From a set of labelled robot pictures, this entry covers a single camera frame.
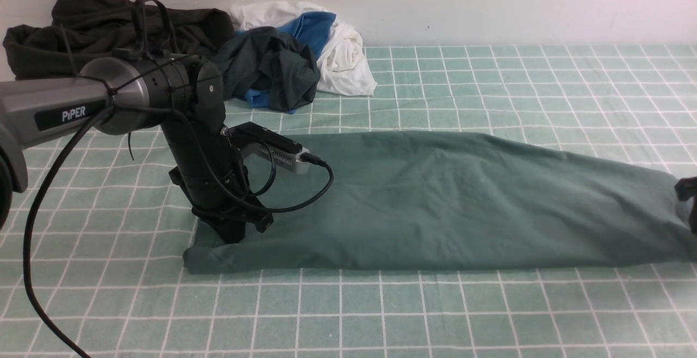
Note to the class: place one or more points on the green checkered tablecloth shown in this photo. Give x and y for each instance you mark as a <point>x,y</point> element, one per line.
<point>109,236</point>

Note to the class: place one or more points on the white crumpled garment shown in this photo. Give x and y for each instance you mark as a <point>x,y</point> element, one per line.
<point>343,64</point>

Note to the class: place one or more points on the dark teal crumpled garment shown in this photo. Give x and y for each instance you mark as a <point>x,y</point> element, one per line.
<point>236,60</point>

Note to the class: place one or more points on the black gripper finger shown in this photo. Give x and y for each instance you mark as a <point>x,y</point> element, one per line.
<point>685,189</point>

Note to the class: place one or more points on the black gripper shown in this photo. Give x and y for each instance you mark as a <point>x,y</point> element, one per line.
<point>227,219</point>

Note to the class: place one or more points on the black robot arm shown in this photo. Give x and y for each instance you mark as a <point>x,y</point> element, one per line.
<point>138,96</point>

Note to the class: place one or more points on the blue crumpled garment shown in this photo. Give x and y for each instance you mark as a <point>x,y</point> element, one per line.
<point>316,28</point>

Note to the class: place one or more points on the dark olive crumpled garment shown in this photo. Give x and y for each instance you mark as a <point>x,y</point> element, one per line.
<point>83,30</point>

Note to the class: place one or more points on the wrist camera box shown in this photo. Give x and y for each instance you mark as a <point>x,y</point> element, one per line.
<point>253,139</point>

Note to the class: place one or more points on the green long-sleeved shirt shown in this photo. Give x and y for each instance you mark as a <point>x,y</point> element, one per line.
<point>441,201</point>

